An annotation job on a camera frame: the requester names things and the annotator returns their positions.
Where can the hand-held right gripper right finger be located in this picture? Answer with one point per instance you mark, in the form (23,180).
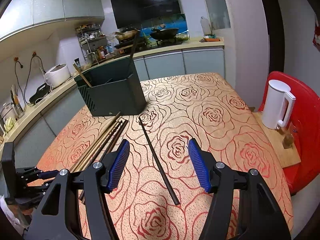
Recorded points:
(198,166)

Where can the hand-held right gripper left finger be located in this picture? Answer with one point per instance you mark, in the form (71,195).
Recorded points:
(118,166)

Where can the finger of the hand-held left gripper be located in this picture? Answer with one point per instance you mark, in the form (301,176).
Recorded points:
(40,187)
(37,173)

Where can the light wooden chopstick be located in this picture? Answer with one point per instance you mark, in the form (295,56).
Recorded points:
(100,137)
(100,143)
(81,75)

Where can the black chopstick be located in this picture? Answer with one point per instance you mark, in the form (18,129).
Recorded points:
(156,155)
(133,50)

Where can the dark utensil holder box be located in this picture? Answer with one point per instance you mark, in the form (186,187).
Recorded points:
(112,97)

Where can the person's left forearm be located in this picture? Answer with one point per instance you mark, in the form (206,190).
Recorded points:
(7,212)

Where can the napa cabbage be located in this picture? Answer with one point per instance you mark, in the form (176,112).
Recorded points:
(10,125)

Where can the rose-print tablecloth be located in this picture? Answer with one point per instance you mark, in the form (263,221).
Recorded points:
(200,120)

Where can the steel pot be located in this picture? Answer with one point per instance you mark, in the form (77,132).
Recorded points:
(5,111)

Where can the metal utensil jar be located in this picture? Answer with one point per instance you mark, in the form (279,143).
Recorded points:
(17,107)

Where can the black countertop grill appliance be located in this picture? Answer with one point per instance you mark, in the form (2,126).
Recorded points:
(38,93)

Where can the wooden board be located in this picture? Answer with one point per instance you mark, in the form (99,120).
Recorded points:
(277,145)

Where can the white electric kettle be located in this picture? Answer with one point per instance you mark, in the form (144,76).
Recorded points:
(273,105)

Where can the white rice cooker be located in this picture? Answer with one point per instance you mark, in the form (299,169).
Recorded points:
(57,76)

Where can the grey lower kitchen cabinets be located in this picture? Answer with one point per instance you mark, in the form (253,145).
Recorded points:
(165,62)

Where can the grey kitchen cabinets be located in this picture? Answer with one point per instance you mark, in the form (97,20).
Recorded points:
(50,2)
(165,62)

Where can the small dark bottle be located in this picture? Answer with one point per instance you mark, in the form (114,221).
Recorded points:
(77,63)

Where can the red-label sauce bottle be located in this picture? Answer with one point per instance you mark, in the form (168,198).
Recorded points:
(101,54)

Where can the red plastic chair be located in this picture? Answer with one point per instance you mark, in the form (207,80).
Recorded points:
(307,130)

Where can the beige kitchen countertop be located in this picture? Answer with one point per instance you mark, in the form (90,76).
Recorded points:
(202,44)

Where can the metal spice rack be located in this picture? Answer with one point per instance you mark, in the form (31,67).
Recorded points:
(91,42)

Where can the orange scrubber on counter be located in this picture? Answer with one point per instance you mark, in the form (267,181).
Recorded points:
(211,38)

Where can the black gas stove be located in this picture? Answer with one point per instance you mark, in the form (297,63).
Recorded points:
(165,42)

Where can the metal frying pan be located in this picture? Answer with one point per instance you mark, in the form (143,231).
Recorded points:
(127,34)

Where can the black wok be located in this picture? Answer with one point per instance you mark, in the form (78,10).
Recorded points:
(165,33)

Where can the blue scenic backsplash panel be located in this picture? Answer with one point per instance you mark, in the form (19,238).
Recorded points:
(183,25)

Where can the frosted glass window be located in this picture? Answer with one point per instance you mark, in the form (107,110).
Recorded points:
(217,5)

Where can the black range hood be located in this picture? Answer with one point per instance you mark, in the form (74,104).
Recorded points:
(147,5)

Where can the grey upper kitchen cabinets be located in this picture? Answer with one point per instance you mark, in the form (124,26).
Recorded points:
(50,2)

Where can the red hanging decoration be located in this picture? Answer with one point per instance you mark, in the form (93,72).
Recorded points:
(316,32)

